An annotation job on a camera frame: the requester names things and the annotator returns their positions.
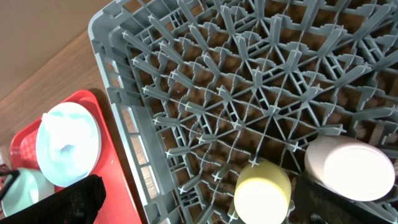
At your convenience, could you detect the mint green bowl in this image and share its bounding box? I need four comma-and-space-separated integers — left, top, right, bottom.
1, 168, 55, 217

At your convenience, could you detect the yellow plastic cup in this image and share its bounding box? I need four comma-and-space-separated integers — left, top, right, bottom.
234, 161, 292, 224

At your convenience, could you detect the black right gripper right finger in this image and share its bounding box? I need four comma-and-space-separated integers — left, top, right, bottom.
294, 177, 386, 224

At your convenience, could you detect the light blue plate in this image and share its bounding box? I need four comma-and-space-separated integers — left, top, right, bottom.
35, 102, 102, 187

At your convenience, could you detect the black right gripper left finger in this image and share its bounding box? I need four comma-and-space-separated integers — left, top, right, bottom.
1, 174, 106, 224

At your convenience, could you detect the pink plastic cup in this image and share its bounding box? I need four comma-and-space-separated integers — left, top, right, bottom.
304, 136, 396, 202

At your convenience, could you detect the grey dishwasher rack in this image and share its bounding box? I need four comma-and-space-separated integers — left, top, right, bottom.
88, 0, 397, 223

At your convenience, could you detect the red serving tray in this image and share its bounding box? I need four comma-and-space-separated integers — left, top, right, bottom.
9, 90, 141, 223

